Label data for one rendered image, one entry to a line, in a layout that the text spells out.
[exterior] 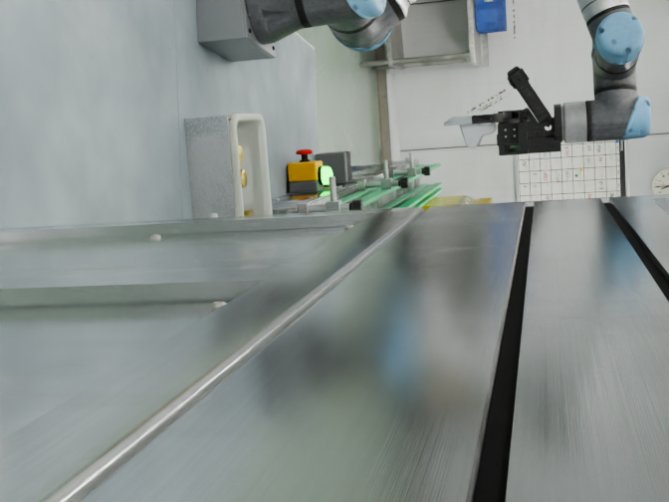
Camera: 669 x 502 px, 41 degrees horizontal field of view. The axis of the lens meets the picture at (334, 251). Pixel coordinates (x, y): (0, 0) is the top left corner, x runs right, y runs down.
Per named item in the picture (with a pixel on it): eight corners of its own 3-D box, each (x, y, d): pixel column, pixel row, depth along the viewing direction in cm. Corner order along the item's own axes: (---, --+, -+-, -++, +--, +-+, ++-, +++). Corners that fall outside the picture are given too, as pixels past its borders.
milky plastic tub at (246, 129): (197, 247, 157) (245, 245, 155) (185, 117, 154) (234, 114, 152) (231, 234, 174) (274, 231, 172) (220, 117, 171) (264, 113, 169)
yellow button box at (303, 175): (287, 192, 214) (318, 191, 212) (285, 161, 213) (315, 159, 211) (295, 190, 221) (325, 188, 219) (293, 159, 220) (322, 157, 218)
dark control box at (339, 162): (316, 183, 241) (345, 182, 239) (313, 153, 240) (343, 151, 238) (323, 181, 249) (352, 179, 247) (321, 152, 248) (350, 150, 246)
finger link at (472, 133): (447, 149, 165) (497, 146, 165) (445, 117, 165) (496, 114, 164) (444, 149, 168) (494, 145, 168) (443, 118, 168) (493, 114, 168)
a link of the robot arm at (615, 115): (646, 98, 166) (648, 142, 166) (584, 102, 169) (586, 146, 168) (650, 86, 159) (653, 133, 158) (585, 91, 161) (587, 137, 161)
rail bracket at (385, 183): (354, 191, 229) (407, 188, 226) (352, 162, 228) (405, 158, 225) (358, 189, 233) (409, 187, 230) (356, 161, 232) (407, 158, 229)
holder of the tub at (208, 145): (198, 276, 158) (241, 275, 156) (183, 119, 154) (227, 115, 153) (231, 261, 175) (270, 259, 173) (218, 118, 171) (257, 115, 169)
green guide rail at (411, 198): (306, 257, 177) (345, 256, 175) (306, 252, 177) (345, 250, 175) (421, 186, 346) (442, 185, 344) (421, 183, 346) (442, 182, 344)
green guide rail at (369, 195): (304, 220, 176) (343, 218, 174) (303, 214, 176) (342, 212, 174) (420, 166, 345) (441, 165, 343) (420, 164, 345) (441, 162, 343)
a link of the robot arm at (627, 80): (638, 20, 157) (641, 81, 156) (633, 40, 168) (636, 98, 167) (591, 24, 159) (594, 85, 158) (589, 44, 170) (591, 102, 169)
